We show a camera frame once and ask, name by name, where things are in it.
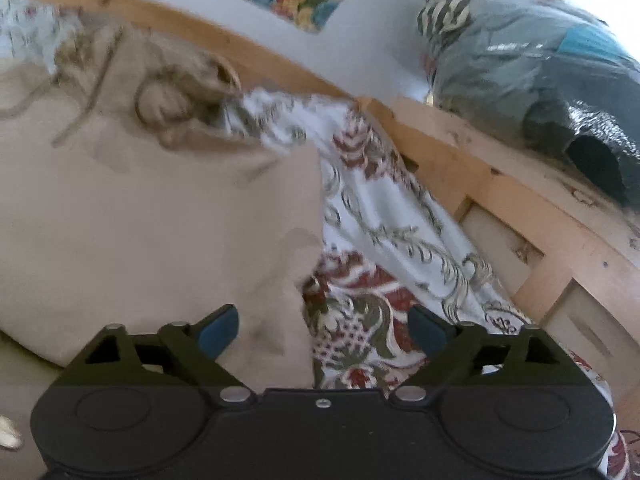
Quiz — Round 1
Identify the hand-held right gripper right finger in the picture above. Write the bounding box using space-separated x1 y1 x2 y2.
390 305 583 407

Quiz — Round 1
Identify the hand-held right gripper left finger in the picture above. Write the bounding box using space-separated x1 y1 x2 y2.
65 304 257 409

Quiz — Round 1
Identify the clear plastic bag of clothes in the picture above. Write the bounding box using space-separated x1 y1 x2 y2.
416 0 640 207

